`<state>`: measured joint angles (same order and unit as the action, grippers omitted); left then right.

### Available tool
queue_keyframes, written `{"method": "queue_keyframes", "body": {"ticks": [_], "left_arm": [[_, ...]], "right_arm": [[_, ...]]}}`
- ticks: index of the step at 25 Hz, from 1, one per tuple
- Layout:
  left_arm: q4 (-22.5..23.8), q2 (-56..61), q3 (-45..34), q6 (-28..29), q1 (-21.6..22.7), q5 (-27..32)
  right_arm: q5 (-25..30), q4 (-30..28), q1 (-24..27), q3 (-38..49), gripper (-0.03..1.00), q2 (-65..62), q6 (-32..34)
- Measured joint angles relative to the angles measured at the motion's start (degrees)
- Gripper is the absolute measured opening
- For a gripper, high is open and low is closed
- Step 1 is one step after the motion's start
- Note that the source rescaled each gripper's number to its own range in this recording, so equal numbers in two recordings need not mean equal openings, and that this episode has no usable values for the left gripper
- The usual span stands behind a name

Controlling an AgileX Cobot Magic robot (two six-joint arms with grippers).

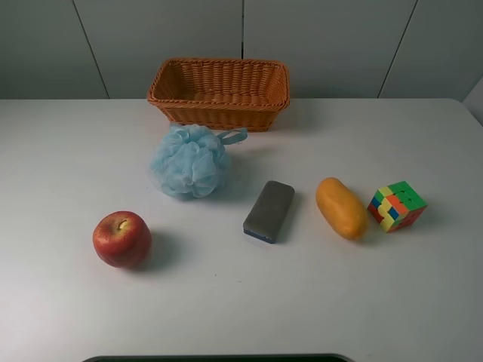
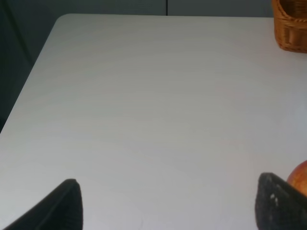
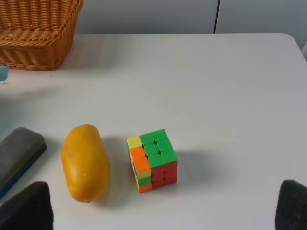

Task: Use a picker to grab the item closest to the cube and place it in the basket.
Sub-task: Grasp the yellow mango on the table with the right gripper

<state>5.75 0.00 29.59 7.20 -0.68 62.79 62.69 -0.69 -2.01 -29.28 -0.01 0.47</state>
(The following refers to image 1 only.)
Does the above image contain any orange papaya fruit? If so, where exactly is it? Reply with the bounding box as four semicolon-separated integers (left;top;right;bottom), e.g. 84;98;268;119
315;177;369;241

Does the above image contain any blue mesh bath pouf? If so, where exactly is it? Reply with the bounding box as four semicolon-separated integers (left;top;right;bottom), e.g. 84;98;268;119
149;124;248;199

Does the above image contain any grey blue eraser block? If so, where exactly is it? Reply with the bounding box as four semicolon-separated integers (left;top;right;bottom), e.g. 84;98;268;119
242;180;295;244

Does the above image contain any orange wicker basket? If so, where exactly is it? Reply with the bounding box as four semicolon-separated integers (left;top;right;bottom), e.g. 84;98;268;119
146;58;290;132

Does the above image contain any red apple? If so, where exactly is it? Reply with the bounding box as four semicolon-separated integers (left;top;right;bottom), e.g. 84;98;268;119
92;211;152;268

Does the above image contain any multicoloured puzzle cube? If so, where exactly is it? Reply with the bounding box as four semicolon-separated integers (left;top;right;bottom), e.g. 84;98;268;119
367;181;428;233

